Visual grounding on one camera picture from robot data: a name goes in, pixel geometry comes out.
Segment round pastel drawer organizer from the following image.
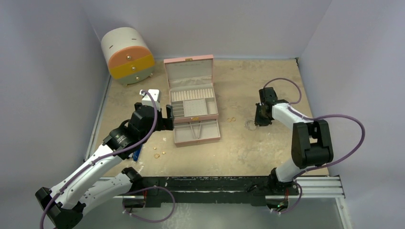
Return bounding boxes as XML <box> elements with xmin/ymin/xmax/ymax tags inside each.
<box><xmin>101</xmin><ymin>27</ymin><xmax>155</xmax><ymax>86</ymax></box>

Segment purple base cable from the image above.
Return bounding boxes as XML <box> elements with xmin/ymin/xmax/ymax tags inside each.
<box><xmin>269</xmin><ymin>183</ymin><xmax>303</xmax><ymax>216</ymax></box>
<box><xmin>122</xmin><ymin>186</ymin><xmax>176</xmax><ymax>223</ymax></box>

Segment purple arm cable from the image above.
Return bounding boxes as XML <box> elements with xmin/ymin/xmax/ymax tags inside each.
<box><xmin>263</xmin><ymin>77</ymin><xmax>366</xmax><ymax>181</ymax></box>
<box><xmin>39</xmin><ymin>90</ymin><xmax>159</xmax><ymax>229</ymax></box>

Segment blue stapler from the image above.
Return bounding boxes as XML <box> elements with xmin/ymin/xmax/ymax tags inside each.
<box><xmin>132</xmin><ymin>148</ymin><xmax>141</xmax><ymax>162</ymax></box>

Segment aluminium frame rail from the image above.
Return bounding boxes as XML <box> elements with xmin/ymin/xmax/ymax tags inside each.
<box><xmin>118</xmin><ymin>176</ymin><xmax>343</xmax><ymax>203</ymax></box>

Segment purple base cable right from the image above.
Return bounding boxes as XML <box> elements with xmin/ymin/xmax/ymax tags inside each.
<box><xmin>269</xmin><ymin>183</ymin><xmax>303</xmax><ymax>216</ymax></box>

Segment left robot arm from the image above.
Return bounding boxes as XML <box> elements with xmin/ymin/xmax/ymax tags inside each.
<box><xmin>35</xmin><ymin>102</ymin><xmax>174</xmax><ymax>229</ymax></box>

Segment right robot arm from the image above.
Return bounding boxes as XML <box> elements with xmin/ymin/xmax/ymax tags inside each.
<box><xmin>254</xmin><ymin>87</ymin><xmax>334</xmax><ymax>194</ymax></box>

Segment pink jewelry box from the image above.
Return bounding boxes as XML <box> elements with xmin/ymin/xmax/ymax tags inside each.
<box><xmin>163</xmin><ymin>54</ymin><xmax>221</xmax><ymax>146</ymax></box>

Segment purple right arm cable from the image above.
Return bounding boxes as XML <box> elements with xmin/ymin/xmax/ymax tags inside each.
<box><xmin>263</xmin><ymin>77</ymin><xmax>366</xmax><ymax>181</ymax></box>

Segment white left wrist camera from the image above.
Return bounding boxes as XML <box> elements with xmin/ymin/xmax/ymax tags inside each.
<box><xmin>139</xmin><ymin>89</ymin><xmax>161</xmax><ymax>111</ymax></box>

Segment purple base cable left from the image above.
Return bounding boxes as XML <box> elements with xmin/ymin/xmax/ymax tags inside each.
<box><xmin>122</xmin><ymin>186</ymin><xmax>176</xmax><ymax>223</ymax></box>

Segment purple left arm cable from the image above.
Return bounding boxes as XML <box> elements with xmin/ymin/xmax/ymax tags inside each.
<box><xmin>39</xmin><ymin>90</ymin><xmax>159</xmax><ymax>229</ymax></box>

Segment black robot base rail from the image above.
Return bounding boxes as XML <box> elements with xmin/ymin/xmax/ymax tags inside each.
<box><xmin>121</xmin><ymin>167</ymin><xmax>299</xmax><ymax>209</ymax></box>

